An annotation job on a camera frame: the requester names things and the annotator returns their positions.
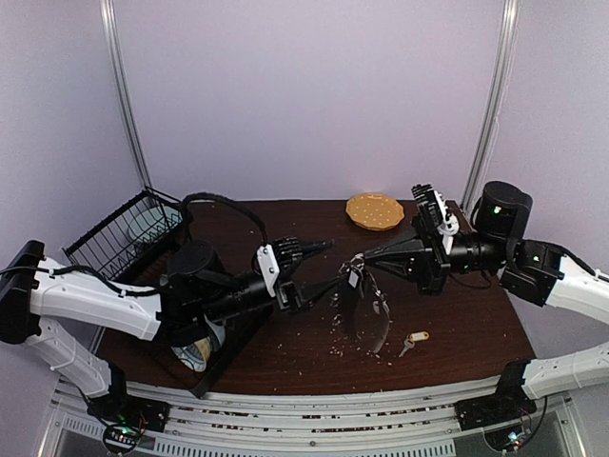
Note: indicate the aluminium corner post right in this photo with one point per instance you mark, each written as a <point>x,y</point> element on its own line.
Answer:
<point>491,117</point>

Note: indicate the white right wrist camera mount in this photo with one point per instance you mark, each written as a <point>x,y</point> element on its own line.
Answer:
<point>449,226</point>

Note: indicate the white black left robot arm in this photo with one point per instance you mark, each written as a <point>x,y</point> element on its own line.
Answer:
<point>36,291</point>

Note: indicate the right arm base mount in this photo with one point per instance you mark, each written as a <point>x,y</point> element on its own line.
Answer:
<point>506,420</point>

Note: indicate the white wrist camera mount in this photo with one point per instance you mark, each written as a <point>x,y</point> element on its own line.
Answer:
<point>449,226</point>
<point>269,268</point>

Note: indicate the yellow patterned bowl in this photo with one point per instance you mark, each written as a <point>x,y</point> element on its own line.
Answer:
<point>196,355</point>

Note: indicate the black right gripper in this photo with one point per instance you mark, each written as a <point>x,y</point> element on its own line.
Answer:
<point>429,257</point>

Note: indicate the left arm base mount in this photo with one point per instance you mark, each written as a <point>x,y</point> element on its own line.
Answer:
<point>124,428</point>

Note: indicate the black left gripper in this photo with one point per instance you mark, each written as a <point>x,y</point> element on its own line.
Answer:
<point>285,290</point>

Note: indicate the key with yellow tag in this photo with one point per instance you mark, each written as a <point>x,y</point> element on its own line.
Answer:
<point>412,340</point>

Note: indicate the light green celadon bowl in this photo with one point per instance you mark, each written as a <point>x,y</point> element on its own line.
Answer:
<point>217,335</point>

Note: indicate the key with black tag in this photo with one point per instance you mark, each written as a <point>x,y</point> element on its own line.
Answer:
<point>353,271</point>

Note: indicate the aluminium corner post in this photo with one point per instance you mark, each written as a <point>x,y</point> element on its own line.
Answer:
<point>491,117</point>
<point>111,33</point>

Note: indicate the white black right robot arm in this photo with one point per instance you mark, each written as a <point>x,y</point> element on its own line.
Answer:
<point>538,272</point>

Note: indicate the aluminium front rail frame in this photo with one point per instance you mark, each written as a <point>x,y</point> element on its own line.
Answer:
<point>415,422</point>

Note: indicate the aluminium corner post left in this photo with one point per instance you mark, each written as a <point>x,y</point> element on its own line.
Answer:
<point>111,33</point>

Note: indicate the yellow polka dot dish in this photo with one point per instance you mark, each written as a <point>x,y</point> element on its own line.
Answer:
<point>374,211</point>

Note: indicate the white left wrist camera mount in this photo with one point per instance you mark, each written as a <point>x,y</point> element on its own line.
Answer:
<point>269,268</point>

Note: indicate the black wire dish rack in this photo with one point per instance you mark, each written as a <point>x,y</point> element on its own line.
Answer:
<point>157,266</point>

